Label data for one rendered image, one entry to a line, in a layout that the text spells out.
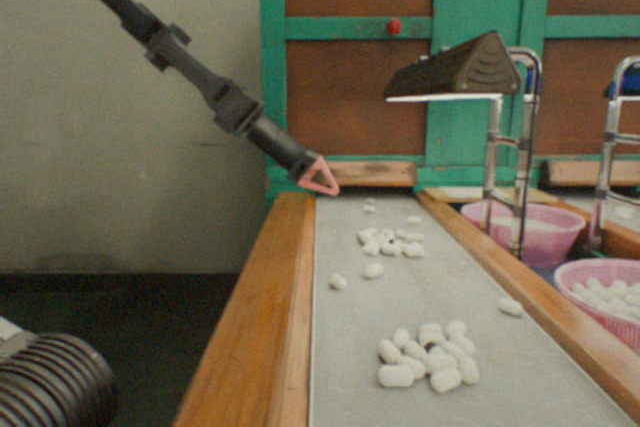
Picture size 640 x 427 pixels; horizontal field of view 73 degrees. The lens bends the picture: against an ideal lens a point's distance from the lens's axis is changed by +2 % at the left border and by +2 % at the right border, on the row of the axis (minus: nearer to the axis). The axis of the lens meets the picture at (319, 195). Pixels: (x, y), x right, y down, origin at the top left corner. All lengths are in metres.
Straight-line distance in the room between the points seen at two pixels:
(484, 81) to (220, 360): 0.43
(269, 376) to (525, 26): 1.22
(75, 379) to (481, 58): 0.55
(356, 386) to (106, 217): 2.23
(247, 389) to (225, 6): 2.06
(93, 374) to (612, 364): 0.53
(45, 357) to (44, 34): 2.25
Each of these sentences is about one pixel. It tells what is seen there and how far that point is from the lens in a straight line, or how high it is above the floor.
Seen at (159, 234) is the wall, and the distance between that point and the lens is 2.52.
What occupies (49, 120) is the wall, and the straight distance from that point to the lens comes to 2.65.
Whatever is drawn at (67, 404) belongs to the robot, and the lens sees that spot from 0.50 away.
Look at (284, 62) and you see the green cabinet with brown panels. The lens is 1.32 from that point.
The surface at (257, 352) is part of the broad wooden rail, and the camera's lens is 0.51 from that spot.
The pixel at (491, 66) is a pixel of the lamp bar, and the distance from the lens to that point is 0.57.
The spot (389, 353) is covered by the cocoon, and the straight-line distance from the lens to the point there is 0.52.
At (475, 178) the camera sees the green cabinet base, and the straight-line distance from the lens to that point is 1.41.
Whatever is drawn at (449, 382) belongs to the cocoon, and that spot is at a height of 0.75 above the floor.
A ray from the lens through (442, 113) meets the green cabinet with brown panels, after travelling 1.36.
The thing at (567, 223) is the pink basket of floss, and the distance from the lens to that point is 1.21.
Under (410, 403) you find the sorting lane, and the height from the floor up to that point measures 0.74.
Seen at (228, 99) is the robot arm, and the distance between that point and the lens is 0.83.
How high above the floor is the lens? 1.03
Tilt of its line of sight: 12 degrees down
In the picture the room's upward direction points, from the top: straight up
